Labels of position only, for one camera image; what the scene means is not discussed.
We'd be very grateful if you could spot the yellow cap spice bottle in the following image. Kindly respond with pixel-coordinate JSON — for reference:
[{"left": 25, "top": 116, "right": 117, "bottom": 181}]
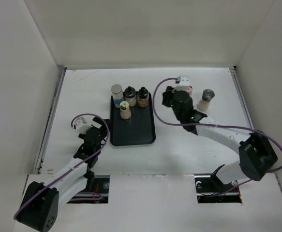
[{"left": 120, "top": 101, "right": 132, "bottom": 120}]

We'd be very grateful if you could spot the black cap spice bottle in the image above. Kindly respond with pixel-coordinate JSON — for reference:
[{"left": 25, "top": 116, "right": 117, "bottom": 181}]
[
  {"left": 124, "top": 86, "right": 137, "bottom": 107},
  {"left": 137, "top": 87, "right": 149, "bottom": 107}
]

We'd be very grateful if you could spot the silver cap blue label bottle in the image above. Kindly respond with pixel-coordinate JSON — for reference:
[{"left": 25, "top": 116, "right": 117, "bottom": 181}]
[{"left": 111, "top": 84, "right": 124, "bottom": 108}]

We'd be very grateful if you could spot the black cap spice bottle front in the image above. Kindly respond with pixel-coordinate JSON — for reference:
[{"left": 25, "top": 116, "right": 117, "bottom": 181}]
[{"left": 124, "top": 86, "right": 137, "bottom": 107}]

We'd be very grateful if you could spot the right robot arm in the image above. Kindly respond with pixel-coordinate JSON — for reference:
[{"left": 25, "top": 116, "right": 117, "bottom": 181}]
[{"left": 163, "top": 86, "right": 278, "bottom": 191}]

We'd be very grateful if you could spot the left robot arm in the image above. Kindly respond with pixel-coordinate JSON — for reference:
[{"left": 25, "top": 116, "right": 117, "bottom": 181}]
[{"left": 14, "top": 114, "right": 111, "bottom": 232}]

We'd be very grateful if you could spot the pink cap spice bottle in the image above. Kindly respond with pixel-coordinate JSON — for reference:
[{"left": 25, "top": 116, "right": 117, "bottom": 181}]
[{"left": 187, "top": 86, "right": 193, "bottom": 97}]

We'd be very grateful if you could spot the black plastic tray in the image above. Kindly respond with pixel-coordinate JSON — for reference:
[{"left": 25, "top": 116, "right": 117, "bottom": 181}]
[{"left": 110, "top": 94, "right": 156, "bottom": 146}]

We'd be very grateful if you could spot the grey clear cap spice bottle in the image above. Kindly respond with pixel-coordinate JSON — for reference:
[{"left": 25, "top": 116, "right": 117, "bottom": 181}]
[{"left": 197, "top": 89, "right": 215, "bottom": 112}]

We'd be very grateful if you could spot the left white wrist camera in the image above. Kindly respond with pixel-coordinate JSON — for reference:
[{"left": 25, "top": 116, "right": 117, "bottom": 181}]
[{"left": 72, "top": 116, "right": 91, "bottom": 134}]

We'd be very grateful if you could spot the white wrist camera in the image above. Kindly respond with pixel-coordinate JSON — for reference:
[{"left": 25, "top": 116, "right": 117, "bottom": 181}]
[
  {"left": 175, "top": 75, "right": 191, "bottom": 91},
  {"left": 72, "top": 116, "right": 91, "bottom": 134}
]

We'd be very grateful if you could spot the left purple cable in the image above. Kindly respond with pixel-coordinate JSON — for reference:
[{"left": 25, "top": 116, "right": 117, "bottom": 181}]
[{"left": 13, "top": 113, "right": 110, "bottom": 219}]

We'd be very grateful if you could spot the purple cable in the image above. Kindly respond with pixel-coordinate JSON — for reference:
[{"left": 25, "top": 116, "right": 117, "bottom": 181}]
[
  {"left": 13, "top": 113, "right": 110, "bottom": 219},
  {"left": 153, "top": 77, "right": 282, "bottom": 195}
]

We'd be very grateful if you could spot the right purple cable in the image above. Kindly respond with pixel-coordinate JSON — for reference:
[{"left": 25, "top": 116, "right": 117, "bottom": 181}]
[{"left": 153, "top": 77, "right": 282, "bottom": 195}]

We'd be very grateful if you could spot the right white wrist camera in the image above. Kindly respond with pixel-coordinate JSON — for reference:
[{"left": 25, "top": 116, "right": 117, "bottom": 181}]
[{"left": 175, "top": 75, "right": 191, "bottom": 91}]

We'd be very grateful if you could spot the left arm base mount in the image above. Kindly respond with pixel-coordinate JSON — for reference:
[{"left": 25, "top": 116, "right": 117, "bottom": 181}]
[{"left": 68, "top": 171, "right": 110, "bottom": 204}]

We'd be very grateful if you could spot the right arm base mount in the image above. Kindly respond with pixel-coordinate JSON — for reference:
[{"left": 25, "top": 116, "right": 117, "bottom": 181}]
[{"left": 194, "top": 165, "right": 242, "bottom": 203}]

